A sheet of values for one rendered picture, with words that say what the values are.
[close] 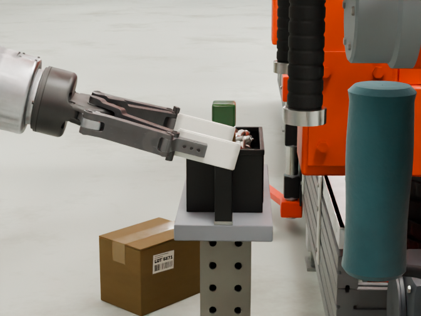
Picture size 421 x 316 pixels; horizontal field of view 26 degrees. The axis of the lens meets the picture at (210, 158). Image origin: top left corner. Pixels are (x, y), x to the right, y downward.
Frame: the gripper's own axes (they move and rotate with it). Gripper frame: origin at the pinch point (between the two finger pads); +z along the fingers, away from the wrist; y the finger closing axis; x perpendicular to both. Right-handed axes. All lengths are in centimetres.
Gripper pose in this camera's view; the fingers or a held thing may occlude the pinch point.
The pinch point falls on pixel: (212, 142)
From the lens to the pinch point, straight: 103.7
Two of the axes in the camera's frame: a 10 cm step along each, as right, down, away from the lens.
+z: 9.6, 2.5, 1.0
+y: -0.4, -2.4, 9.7
